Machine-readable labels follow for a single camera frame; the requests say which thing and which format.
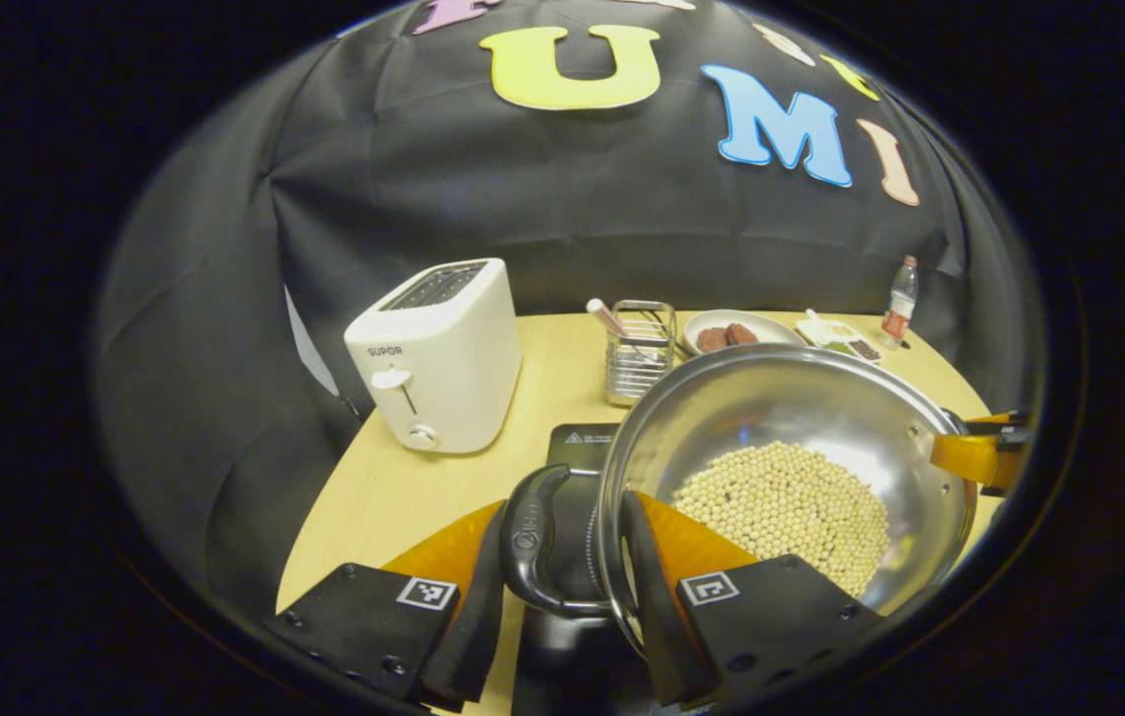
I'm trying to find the black backdrop cloth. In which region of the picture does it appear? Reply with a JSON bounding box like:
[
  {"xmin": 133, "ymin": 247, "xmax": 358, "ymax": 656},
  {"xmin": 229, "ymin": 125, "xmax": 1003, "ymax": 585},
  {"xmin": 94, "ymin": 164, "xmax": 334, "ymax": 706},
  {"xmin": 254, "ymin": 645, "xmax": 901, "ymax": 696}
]
[{"xmin": 94, "ymin": 0, "xmax": 1040, "ymax": 618}]

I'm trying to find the clear water bottle red label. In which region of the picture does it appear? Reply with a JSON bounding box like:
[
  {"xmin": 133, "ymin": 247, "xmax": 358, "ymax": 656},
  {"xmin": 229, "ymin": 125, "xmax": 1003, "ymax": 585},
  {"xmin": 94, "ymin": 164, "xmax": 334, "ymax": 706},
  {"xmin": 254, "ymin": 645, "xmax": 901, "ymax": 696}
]
[{"xmin": 881, "ymin": 255, "xmax": 920, "ymax": 349}]

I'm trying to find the black induction cooktop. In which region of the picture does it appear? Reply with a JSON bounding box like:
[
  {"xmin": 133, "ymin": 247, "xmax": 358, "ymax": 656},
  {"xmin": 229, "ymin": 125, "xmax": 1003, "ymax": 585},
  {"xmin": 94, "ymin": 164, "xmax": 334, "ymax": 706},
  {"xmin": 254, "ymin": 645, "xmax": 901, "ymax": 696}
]
[{"xmin": 512, "ymin": 423, "xmax": 662, "ymax": 716}]

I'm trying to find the steel pot with black handles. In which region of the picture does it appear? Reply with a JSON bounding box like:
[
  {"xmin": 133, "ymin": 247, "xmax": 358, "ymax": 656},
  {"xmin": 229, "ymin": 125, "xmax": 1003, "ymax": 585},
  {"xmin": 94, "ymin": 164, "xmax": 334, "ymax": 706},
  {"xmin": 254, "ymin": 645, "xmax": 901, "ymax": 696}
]
[{"xmin": 499, "ymin": 343, "xmax": 981, "ymax": 662}]

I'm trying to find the white round plate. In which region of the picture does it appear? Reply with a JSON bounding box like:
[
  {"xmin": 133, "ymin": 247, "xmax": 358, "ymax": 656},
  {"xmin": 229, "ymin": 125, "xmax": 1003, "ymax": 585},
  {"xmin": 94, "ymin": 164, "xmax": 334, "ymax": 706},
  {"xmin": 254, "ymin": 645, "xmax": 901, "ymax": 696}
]
[{"xmin": 683, "ymin": 308, "xmax": 807, "ymax": 357}]

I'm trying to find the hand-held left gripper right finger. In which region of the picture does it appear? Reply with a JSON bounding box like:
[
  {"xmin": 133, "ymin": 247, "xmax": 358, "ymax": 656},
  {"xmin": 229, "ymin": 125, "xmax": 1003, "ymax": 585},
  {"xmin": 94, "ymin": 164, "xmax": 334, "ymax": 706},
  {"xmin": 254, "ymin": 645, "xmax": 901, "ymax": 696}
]
[{"xmin": 619, "ymin": 490, "xmax": 886, "ymax": 709}]

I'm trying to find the white toaster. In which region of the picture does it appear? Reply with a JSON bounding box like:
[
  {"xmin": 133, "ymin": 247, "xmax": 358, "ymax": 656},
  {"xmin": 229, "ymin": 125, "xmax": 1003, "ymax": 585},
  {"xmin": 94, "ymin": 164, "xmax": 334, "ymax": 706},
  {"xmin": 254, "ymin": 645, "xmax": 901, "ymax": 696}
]
[{"xmin": 343, "ymin": 258, "xmax": 523, "ymax": 455}]

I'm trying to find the wire mesh utensil holder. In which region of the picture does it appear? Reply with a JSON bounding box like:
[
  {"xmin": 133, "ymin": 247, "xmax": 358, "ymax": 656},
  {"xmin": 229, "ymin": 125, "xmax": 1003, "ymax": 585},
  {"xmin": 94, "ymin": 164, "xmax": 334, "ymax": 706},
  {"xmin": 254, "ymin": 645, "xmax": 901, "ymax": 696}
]
[{"xmin": 605, "ymin": 299, "xmax": 678, "ymax": 407}]

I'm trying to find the pile of soybeans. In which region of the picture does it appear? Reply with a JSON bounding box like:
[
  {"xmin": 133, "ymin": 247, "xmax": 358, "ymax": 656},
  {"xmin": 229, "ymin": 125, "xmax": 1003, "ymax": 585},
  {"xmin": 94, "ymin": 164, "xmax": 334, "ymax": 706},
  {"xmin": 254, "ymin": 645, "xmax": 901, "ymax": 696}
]
[{"xmin": 671, "ymin": 441, "xmax": 891, "ymax": 598}]

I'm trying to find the white divided dish with beans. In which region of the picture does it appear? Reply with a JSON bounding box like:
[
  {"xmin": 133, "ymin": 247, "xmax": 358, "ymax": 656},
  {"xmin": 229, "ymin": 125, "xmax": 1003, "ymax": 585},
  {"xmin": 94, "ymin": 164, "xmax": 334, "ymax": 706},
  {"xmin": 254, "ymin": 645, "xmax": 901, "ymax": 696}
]
[{"xmin": 794, "ymin": 308, "xmax": 886, "ymax": 364}]

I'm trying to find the pink handled utensil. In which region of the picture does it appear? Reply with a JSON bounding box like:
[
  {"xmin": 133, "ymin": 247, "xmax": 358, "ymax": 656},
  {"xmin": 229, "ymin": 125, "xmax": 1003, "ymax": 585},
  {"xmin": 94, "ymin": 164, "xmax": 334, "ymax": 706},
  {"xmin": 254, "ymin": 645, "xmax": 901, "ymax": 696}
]
[{"xmin": 587, "ymin": 297, "xmax": 635, "ymax": 341}]

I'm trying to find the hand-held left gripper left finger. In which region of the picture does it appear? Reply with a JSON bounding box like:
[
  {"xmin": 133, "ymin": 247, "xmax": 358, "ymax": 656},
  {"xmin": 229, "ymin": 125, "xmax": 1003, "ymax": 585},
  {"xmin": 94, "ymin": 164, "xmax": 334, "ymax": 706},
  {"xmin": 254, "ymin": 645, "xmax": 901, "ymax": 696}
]
[{"xmin": 264, "ymin": 497, "xmax": 508, "ymax": 712}]

